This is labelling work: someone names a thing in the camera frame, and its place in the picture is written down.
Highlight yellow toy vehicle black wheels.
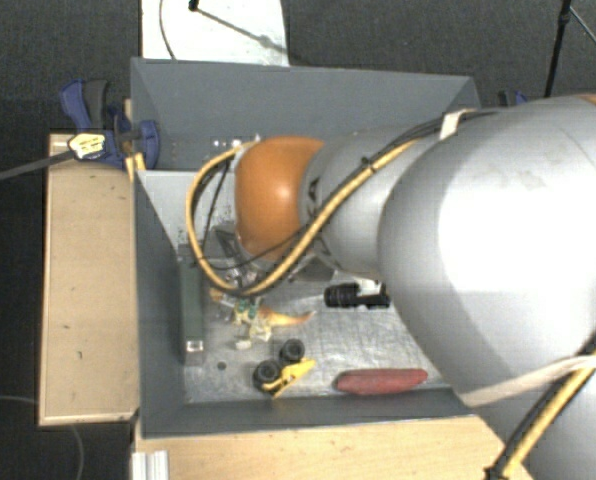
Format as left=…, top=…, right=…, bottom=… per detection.
left=251, top=338, right=317, bottom=400

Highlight pale wood board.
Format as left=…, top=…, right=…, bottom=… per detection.
left=38, top=132, right=142, bottom=428

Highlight red-brown flat block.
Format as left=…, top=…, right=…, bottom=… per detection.
left=333, top=367, right=430, bottom=396

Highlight orange and beige toy dinosaur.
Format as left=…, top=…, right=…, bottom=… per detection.
left=208, top=287, right=320, bottom=352

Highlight grey metal bin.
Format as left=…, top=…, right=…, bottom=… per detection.
left=129, top=56, right=482, bottom=440

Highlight black cylinder on white bracket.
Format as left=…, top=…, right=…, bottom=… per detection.
left=323, top=279, right=392, bottom=312

